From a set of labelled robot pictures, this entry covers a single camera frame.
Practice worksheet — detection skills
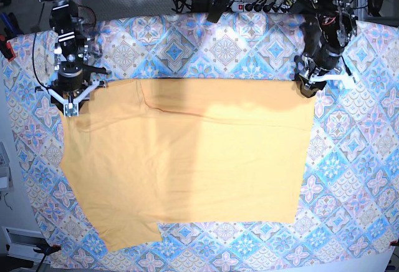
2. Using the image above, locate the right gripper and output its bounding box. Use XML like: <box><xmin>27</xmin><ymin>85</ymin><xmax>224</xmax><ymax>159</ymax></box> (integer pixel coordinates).
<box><xmin>37</xmin><ymin>62</ymin><xmax>106</xmax><ymax>116</ymax></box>

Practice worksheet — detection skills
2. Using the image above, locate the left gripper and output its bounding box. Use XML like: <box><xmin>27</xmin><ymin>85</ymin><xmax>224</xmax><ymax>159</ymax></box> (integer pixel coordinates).
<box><xmin>294</xmin><ymin>47</ymin><xmax>355</xmax><ymax>98</ymax></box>

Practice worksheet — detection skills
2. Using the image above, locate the yellow T-shirt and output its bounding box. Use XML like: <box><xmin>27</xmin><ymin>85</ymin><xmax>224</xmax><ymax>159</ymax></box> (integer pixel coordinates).
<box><xmin>60</xmin><ymin>79</ymin><xmax>315</xmax><ymax>251</ymax></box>

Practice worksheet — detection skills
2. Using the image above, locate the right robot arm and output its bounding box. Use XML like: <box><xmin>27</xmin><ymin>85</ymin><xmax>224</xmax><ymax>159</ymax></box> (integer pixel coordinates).
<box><xmin>38</xmin><ymin>0</ymin><xmax>109</xmax><ymax>117</ymax></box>

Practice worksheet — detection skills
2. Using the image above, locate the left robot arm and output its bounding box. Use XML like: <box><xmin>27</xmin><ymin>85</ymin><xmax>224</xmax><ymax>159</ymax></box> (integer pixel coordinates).
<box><xmin>294</xmin><ymin>0</ymin><xmax>357</xmax><ymax>98</ymax></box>

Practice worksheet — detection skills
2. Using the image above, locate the red black clamp left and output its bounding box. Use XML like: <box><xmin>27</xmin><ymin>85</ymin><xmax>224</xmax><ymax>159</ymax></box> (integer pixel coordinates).
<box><xmin>0</xmin><ymin>35</ymin><xmax>16</xmax><ymax>62</ymax></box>

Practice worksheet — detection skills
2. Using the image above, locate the patterned blue pink tablecloth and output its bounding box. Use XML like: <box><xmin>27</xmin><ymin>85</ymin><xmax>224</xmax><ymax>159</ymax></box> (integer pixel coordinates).
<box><xmin>1</xmin><ymin>13</ymin><xmax>398</xmax><ymax>271</ymax></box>

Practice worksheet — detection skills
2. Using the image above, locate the black clamp on table edge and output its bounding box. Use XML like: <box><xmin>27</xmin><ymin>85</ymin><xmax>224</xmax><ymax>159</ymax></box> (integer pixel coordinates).
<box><xmin>206</xmin><ymin>0</ymin><xmax>230</xmax><ymax>23</ymax></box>

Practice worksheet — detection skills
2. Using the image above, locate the orange black clamp bottom left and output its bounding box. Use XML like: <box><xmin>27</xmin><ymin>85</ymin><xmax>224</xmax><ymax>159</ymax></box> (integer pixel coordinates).
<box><xmin>33</xmin><ymin>244</ymin><xmax>61</xmax><ymax>256</ymax></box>

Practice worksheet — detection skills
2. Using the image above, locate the blue handled tool left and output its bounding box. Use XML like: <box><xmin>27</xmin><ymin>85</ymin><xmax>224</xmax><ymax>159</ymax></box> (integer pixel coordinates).
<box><xmin>1</xmin><ymin>12</ymin><xmax>23</xmax><ymax>38</ymax></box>

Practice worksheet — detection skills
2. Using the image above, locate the white power strip red switch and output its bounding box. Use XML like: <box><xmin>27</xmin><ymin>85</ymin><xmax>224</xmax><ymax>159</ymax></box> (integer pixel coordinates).
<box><xmin>231</xmin><ymin>2</ymin><xmax>291</xmax><ymax>13</ymax></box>

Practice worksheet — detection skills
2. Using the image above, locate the white aluminium rail bottom left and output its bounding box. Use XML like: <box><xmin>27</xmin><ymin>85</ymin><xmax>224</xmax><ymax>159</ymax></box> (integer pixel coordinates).
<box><xmin>1</xmin><ymin>226</ymin><xmax>47</xmax><ymax>263</ymax></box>

